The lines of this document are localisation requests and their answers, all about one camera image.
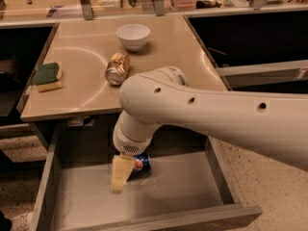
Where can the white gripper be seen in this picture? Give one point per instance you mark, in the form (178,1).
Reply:
(127,142)

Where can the blue pepsi can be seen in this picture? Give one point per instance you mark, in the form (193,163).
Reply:
(142,165)

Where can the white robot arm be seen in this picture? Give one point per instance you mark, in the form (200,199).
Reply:
(274,125)

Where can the open grey wooden drawer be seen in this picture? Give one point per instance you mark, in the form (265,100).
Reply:
(188,187)

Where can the gold soda can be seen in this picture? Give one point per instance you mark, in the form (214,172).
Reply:
(117,68)

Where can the grey cabinet with beige top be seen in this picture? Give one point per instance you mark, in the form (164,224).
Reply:
(82,49)

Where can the white label tag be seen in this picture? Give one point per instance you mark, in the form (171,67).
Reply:
(81,121)

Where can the green yellow sponge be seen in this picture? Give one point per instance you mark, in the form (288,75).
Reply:
(48,77)

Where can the white bowl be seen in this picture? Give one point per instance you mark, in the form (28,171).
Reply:
(133,37)

